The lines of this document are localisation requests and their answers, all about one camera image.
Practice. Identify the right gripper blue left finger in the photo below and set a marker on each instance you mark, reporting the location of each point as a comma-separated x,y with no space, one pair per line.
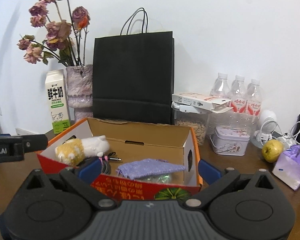
78,180

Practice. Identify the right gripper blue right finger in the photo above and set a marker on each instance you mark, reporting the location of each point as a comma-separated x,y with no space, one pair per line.
219,183

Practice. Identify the yellow white plush toy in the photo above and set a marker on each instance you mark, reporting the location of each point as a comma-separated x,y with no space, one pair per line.
73,151

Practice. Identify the purple knitted pouch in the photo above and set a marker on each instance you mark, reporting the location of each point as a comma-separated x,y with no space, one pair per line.
147,167

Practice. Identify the iridescent white bag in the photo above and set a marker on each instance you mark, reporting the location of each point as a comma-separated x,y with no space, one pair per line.
158,179

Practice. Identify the white floral tin box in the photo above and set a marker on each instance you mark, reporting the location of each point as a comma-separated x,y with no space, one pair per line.
229,141

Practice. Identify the red cardboard box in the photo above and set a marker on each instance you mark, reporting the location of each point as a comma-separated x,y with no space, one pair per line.
135,141

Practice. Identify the green yellow apple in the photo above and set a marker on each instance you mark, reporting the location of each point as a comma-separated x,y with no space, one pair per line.
271,150

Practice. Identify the clear snack container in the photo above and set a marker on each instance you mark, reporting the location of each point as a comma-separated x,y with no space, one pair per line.
190,116

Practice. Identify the white flat carton box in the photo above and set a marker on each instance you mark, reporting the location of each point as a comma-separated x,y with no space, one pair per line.
209,103

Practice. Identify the purple tissue pack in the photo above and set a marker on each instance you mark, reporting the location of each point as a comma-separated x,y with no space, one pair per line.
287,167

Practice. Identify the small white fan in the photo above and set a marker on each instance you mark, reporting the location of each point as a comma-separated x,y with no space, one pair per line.
267,124

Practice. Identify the milk carton white green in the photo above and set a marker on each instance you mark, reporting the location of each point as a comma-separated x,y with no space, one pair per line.
55,86

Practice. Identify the water bottle right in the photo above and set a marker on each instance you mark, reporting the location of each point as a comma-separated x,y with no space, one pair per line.
254,98

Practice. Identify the water bottle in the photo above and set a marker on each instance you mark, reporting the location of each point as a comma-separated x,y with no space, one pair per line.
220,87
238,95
254,98

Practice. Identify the water bottle middle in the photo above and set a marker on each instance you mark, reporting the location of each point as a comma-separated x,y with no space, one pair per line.
238,95

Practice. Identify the water bottle left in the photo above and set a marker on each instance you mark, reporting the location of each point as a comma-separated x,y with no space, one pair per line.
220,87

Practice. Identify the purple textured vase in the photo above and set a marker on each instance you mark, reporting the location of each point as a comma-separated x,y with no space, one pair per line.
79,81

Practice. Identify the black paper shopping bag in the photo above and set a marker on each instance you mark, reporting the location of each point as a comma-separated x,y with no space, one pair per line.
133,73

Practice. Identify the dried pink roses bouquet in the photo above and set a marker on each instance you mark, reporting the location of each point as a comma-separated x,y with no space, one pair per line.
66,33

